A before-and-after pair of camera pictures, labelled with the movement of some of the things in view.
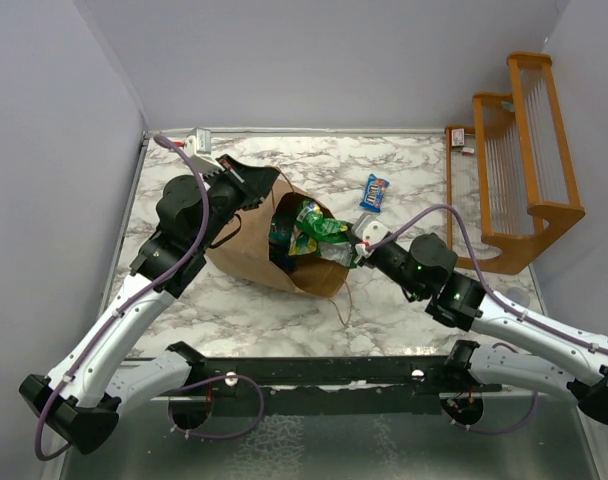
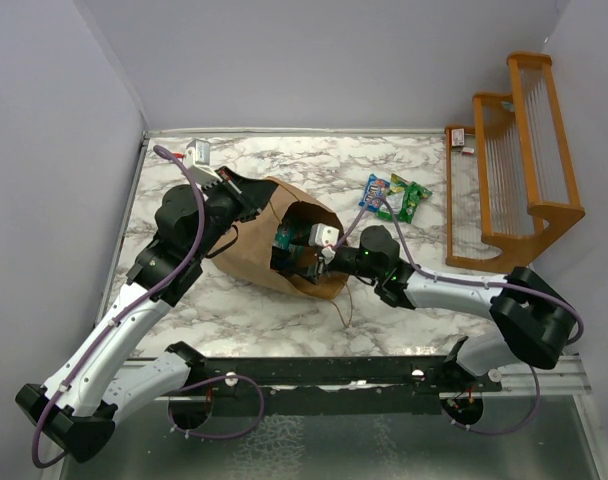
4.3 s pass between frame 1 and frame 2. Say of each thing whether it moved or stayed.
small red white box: stayed
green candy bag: moved
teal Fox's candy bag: moved
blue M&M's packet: stayed
